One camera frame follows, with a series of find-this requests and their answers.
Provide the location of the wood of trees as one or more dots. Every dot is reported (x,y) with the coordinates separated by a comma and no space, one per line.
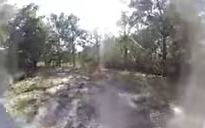
(63,40)

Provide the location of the patchy grass verge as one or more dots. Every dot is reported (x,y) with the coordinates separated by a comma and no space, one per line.
(23,96)

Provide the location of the sandy dirt path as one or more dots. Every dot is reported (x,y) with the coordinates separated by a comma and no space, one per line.
(90,103)

